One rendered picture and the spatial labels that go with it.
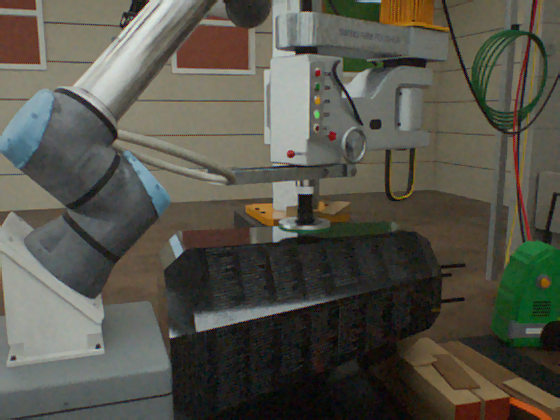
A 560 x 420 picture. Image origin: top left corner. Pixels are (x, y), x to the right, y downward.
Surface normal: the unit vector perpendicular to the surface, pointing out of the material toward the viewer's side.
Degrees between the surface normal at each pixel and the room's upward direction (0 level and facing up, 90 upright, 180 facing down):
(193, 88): 90
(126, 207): 95
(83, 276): 88
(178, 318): 59
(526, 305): 90
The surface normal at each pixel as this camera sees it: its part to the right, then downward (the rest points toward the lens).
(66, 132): 0.65, -0.12
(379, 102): 0.67, 0.14
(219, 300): 0.22, -0.58
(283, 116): -0.74, 0.12
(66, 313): 0.34, 0.17
